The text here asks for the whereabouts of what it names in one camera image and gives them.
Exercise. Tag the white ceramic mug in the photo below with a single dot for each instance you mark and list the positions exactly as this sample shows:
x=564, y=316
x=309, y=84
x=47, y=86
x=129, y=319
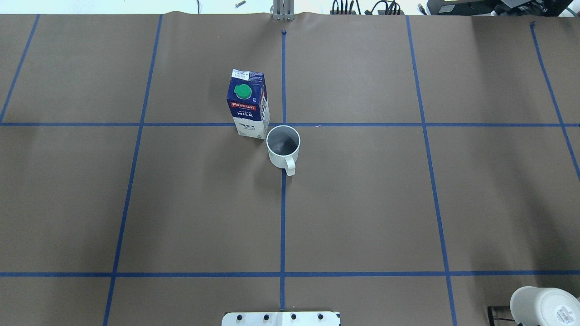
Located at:
x=283, y=144

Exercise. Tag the blue white milk carton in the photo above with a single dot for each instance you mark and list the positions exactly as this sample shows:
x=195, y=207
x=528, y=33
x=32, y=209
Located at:
x=247, y=99

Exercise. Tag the white upturned cup on rack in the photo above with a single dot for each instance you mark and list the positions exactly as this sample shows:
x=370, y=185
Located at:
x=532, y=306

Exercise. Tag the brown paper table cover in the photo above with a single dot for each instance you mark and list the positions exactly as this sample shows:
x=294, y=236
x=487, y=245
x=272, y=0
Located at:
x=438, y=169

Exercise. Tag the white metal base plate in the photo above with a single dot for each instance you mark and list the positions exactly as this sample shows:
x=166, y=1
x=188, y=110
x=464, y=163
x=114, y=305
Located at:
x=304, y=318

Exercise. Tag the black wire cup rack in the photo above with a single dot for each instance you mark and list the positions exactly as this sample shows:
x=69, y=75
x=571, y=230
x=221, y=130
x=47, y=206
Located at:
x=500, y=316

